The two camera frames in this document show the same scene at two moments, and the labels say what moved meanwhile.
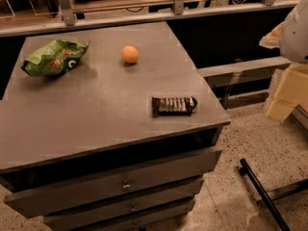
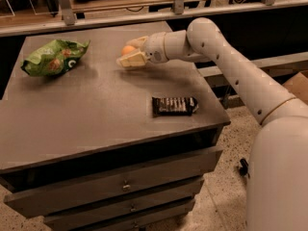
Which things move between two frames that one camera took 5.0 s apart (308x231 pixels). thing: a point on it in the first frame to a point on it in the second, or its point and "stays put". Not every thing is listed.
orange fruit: (129, 54) stays put
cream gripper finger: (271, 39) to (154, 50)
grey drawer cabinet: (108, 129) stays put
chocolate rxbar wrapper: (173, 106) stays put
